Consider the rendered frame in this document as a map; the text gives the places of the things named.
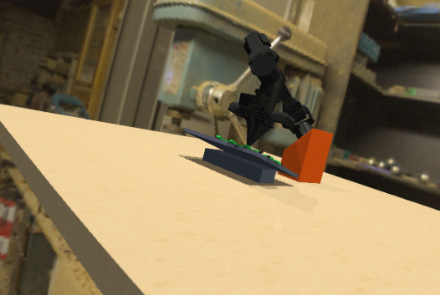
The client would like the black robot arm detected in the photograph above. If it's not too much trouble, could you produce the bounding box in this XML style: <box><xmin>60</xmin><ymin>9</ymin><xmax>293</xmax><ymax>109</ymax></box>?
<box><xmin>238</xmin><ymin>31</ymin><xmax>315</xmax><ymax>139</ymax></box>

